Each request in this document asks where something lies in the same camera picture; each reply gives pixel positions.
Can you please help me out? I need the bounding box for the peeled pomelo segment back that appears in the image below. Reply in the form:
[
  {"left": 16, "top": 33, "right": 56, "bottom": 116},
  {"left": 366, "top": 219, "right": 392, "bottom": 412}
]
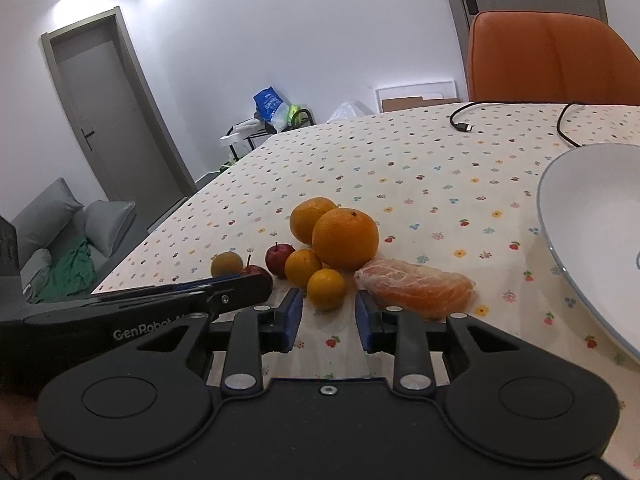
[{"left": 354, "top": 259, "right": 475, "bottom": 321}]

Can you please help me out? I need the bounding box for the red small apple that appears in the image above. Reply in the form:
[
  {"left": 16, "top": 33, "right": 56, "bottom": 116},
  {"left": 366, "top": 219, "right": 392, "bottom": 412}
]
[
  {"left": 265, "top": 243, "right": 295, "bottom": 280},
  {"left": 241, "top": 256, "right": 273, "bottom": 289}
]

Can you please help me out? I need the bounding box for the brown longan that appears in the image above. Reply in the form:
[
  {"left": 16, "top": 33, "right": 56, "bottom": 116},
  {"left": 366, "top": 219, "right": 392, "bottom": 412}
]
[{"left": 210, "top": 252, "right": 244, "bottom": 278}]

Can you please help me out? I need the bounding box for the small kumquat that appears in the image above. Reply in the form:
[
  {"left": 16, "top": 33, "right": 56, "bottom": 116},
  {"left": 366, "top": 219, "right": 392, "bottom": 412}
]
[
  {"left": 306, "top": 269, "right": 346, "bottom": 311},
  {"left": 284, "top": 249, "right": 322, "bottom": 288}
]

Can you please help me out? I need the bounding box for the large orange front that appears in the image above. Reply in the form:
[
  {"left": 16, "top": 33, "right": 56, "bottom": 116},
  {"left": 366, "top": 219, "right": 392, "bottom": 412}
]
[{"left": 311, "top": 208, "right": 380, "bottom": 271}]

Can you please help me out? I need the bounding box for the large orange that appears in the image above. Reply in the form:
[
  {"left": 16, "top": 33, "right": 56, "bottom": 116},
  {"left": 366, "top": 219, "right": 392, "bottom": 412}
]
[
  {"left": 311, "top": 208, "right": 380, "bottom": 271},
  {"left": 290, "top": 197, "right": 336, "bottom": 245}
]

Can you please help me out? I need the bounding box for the large orange back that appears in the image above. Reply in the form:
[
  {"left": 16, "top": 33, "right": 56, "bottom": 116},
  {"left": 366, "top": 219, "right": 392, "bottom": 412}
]
[{"left": 290, "top": 197, "right": 336, "bottom": 245}]

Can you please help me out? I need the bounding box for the person's left hand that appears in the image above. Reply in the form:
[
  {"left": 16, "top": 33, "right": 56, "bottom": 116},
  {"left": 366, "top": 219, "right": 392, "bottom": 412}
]
[{"left": 0, "top": 392, "right": 43, "bottom": 456}]

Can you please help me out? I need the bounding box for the green cloth on sofa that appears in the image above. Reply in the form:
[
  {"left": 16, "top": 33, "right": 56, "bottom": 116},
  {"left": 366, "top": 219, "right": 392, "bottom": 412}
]
[{"left": 35, "top": 237, "right": 96, "bottom": 304}]

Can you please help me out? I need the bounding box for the floral white tablecloth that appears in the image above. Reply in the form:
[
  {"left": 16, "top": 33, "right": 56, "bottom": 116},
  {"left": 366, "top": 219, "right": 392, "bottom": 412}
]
[{"left": 99, "top": 104, "right": 639, "bottom": 479}]

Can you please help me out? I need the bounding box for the grey sofa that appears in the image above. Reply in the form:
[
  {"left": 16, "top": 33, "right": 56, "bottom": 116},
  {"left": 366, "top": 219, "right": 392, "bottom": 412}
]
[{"left": 11, "top": 178, "right": 148, "bottom": 304}]

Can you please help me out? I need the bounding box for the black metal shelf rack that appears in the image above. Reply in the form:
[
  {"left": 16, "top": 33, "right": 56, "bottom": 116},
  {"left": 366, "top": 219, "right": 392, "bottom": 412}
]
[{"left": 219, "top": 108, "right": 316, "bottom": 162}]

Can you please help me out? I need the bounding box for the grey side door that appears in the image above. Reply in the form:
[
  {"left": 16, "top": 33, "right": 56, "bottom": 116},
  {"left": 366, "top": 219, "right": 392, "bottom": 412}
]
[{"left": 41, "top": 8, "right": 196, "bottom": 224}]

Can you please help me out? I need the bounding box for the clear plastic bag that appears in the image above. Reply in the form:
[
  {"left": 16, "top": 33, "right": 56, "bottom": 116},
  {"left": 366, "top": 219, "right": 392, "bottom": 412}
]
[{"left": 328, "top": 101, "right": 374, "bottom": 122}]

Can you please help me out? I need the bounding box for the blue plastic bag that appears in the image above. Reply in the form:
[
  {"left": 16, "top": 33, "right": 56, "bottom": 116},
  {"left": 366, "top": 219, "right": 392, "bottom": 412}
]
[{"left": 253, "top": 87, "right": 284, "bottom": 122}]

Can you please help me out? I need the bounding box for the white framed board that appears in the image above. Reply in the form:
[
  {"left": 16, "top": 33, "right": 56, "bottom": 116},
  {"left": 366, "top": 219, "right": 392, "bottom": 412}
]
[{"left": 375, "top": 80, "right": 460, "bottom": 112}]

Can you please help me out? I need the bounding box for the white plate blue rim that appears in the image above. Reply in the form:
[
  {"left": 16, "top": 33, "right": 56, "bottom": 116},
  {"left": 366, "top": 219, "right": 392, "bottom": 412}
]
[{"left": 536, "top": 143, "right": 639, "bottom": 359}]

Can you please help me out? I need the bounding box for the orange leather chair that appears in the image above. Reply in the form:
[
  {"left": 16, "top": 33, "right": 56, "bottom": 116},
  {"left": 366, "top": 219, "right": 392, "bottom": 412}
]
[{"left": 466, "top": 11, "right": 639, "bottom": 105}]

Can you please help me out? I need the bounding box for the black usb cable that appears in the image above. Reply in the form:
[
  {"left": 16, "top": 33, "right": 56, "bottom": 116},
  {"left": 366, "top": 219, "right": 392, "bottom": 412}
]
[{"left": 448, "top": 100, "right": 606, "bottom": 150}]

